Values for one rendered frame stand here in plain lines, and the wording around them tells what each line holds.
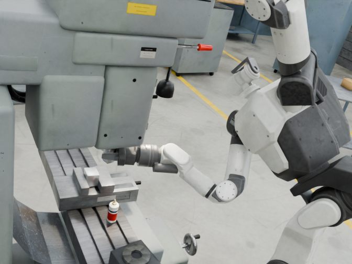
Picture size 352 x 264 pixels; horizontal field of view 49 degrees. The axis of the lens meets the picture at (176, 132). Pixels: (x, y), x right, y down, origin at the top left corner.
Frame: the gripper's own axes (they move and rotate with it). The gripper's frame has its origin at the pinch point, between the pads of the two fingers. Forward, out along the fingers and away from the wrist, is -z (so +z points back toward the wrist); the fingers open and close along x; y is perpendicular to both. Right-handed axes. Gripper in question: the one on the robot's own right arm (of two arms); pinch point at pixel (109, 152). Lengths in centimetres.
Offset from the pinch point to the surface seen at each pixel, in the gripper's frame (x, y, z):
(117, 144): 10.2, -10.1, 1.1
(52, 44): 19, -45, -21
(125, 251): 36.3, 13.5, 5.9
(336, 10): -467, -10, 376
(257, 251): -71, 125, 130
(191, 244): -15, 62, 50
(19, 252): 1, 53, -32
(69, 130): 17.7, -18.1, -14.9
